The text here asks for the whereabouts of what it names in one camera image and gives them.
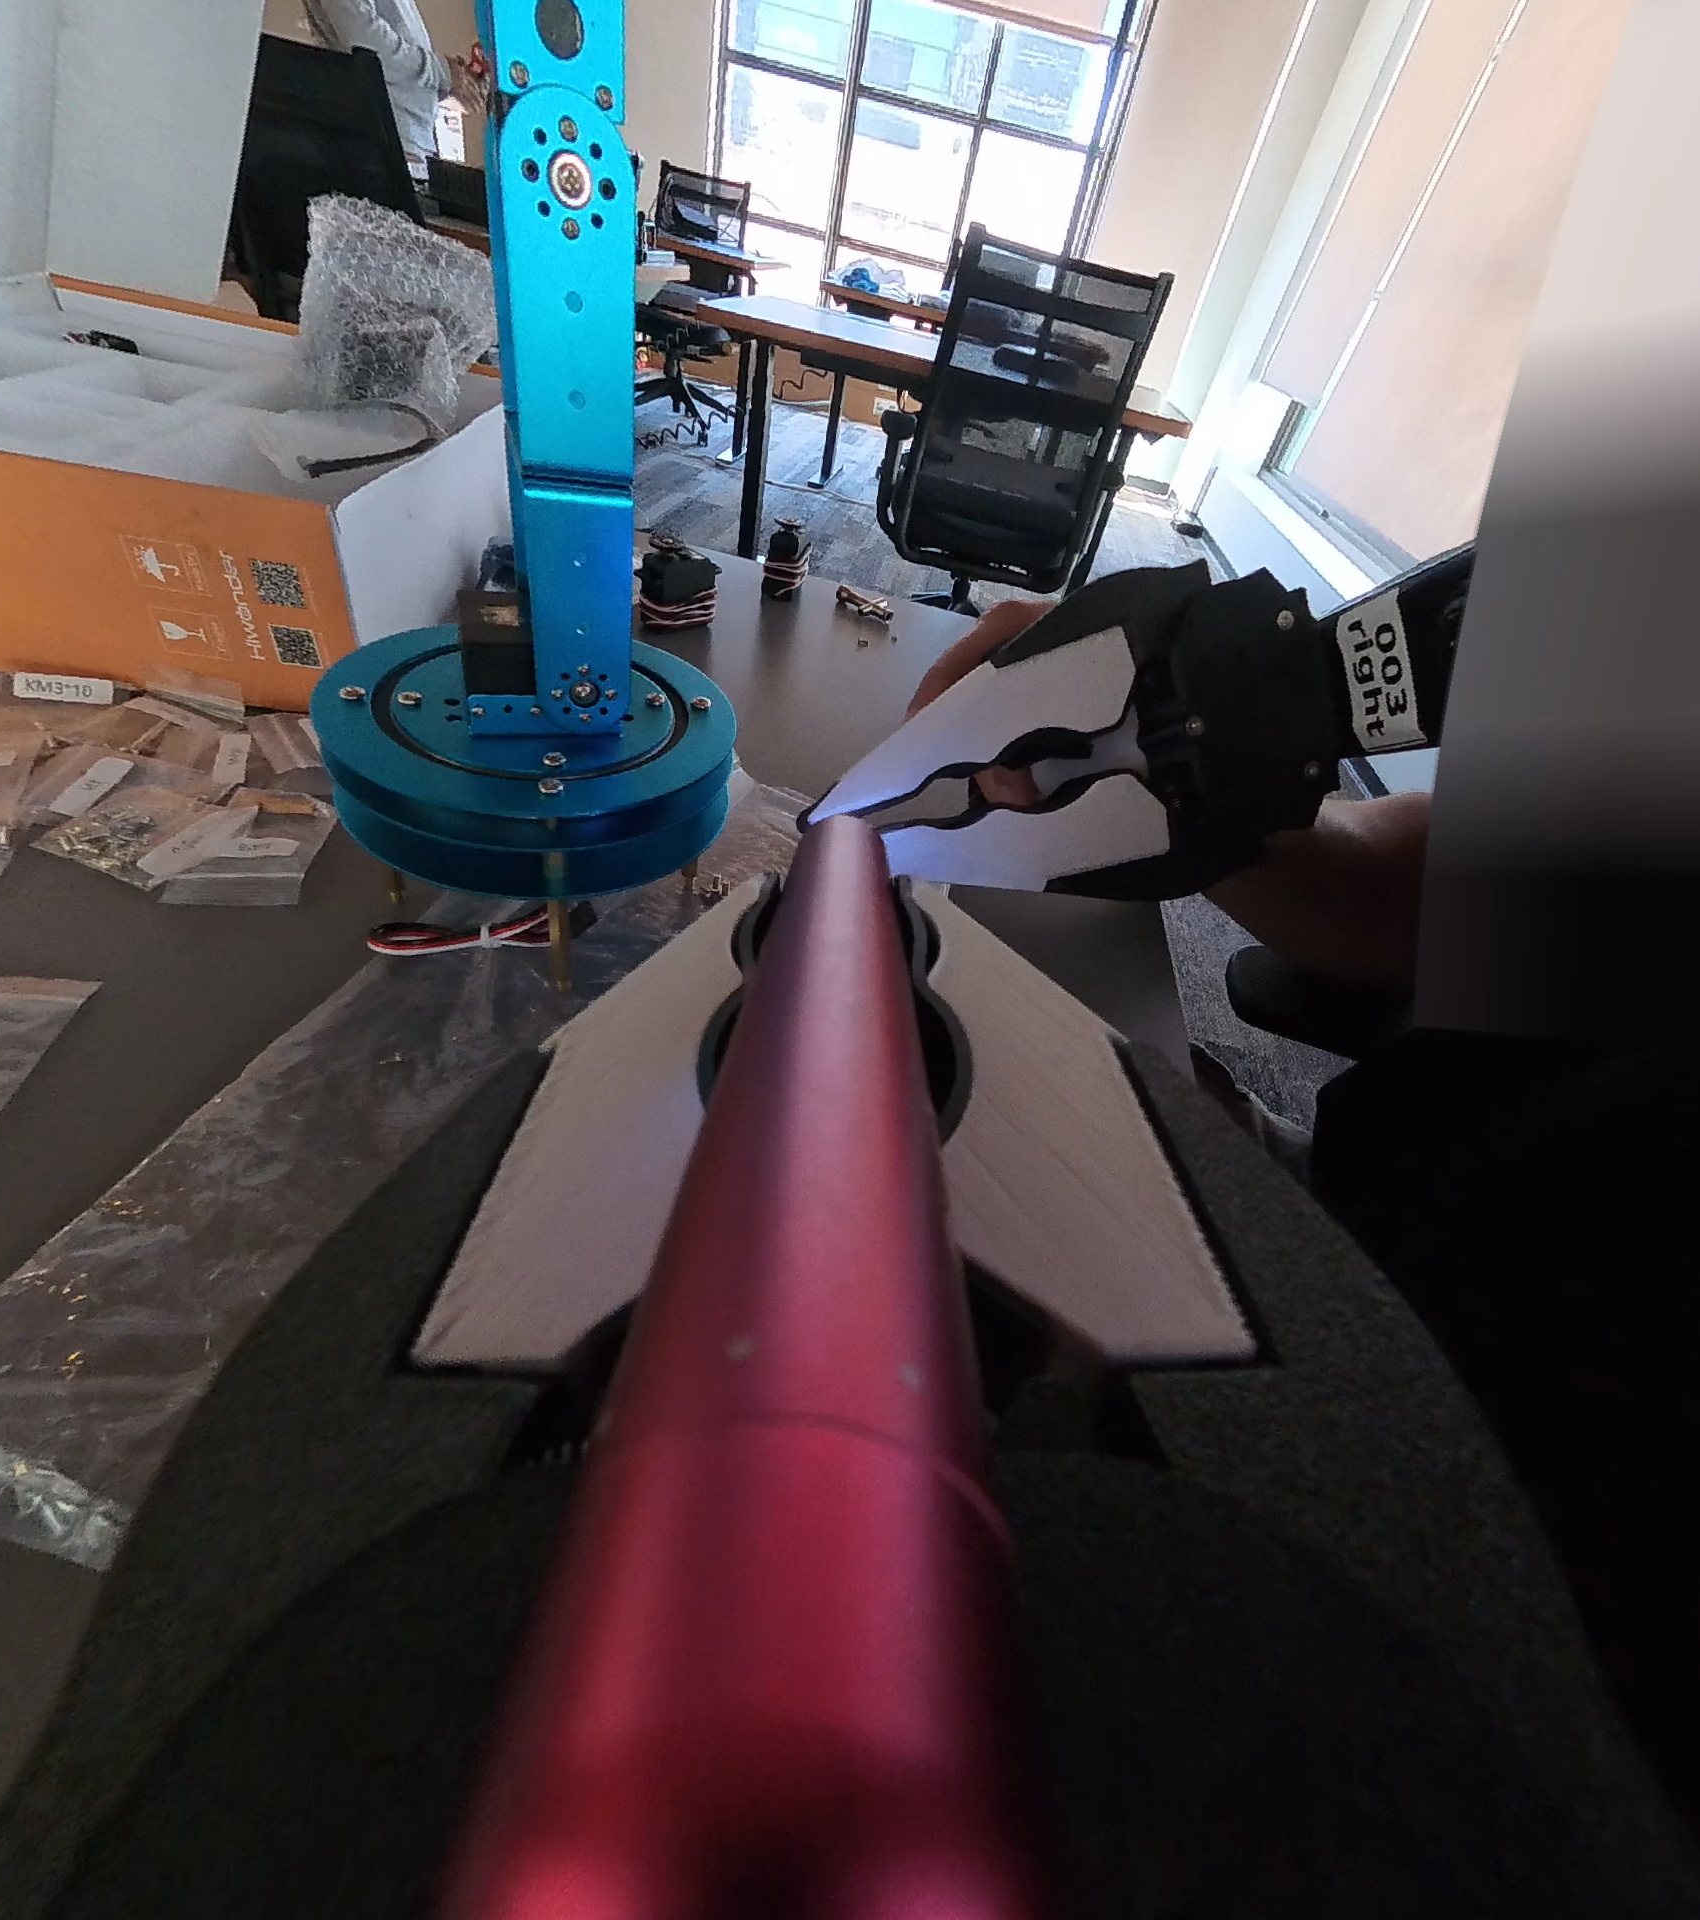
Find person's right hand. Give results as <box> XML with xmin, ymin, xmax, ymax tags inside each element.
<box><xmin>1206</xmin><ymin>793</ymin><xmax>1439</xmax><ymax>979</ymax></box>

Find beige roller blind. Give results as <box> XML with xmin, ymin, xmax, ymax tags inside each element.
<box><xmin>1261</xmin><ymin>0</ymin><xmax>1641</xmax><ymax>573</ymax></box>

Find dark desk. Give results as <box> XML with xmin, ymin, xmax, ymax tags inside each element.
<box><xmin>0</xmin><ymin>545</ymin><xmax>1198</xmax><ymax>1650</ymax></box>

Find bubble wrap bundle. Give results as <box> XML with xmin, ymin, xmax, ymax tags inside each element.
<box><xmin>297</xmin><ymin>191</ymin><xmax>499</xmax><ymax>423</ymax></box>

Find large grid window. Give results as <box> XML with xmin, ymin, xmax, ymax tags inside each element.
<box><xmin>712</xmin><ymin>0</ymin><xmax>1161</xmax><ymax>294</ymax></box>

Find black office chair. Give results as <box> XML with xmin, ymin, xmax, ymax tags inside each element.
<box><xmin>229</xmin><ymin>34</ymin><xmax>426</xmax><ymax>324</ymax></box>
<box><xmin>636</xmin><ymin>156</ymin><xmax>755</xmax><ymax>453</ymax></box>
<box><xmin>880</xmin><ymin>225</ymin><xmax>1180</xmax><ymax>609</ymax></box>

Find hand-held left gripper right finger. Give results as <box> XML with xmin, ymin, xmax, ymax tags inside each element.
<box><xmin>895</xmin><ymin>876</ymin><xmax>1261</xmax><ymax>1373</ymax></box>

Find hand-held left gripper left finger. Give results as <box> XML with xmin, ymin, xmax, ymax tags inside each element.
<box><xmin>411</xmin><ymin>875</ymin><xmax>795</xmax><ymax>1378</ymax></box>

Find white foam padding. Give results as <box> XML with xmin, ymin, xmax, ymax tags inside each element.
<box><xmin>0</xmin><ymin>277</ymin><xmax>342</xmax><ymax>453</ymax></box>

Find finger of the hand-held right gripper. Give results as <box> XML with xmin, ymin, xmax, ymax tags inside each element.
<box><xmin>847</xmin><ymin>767</ymin><xmax>1172</xmax><ymax>896</ymax></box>
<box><xmin>799</xmin><ymin>628</ymin><xmax>1147</xmax><ymax>822</ymax></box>

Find red white black servo cable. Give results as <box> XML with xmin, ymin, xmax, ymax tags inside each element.
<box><xmin>368</xmin><ymin>909</ymin><xmax>599</xmax><ymax>962</ymax></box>

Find large clear plastic bag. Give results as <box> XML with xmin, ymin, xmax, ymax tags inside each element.
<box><xmin>0</xmin><ymin>886</ymin><xmax>745</xmax><ymax>1569</ymax></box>

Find orange and white cardboard box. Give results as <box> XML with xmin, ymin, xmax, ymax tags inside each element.
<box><xmin>0</xmin><ymin>268</ymin><xmax>512</xmax><ymax>713</ymax></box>

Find wooden-edged office table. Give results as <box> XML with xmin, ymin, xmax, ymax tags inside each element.
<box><xmin>699</xmin><ymin>288</ymin><xmax>1194</xmax><ymax>560</ymax></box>

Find pile of small screw bags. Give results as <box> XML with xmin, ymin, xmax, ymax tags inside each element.
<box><xmin>0</xmin><ymin>665</ymin><xmax>342</xmax><ymax>908</ymax></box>

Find blue toy robot arm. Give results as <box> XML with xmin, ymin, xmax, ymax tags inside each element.
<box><xmin>307</xmin><ymin>0</ymin><xmax>734</xmax><ymax>993</ymax></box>

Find red electric screwdriver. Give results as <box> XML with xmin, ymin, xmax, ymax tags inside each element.
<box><xmin>436</xmin><ymin>816</ymin><xmax>1022</xmax><ymax>1920</ymax></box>

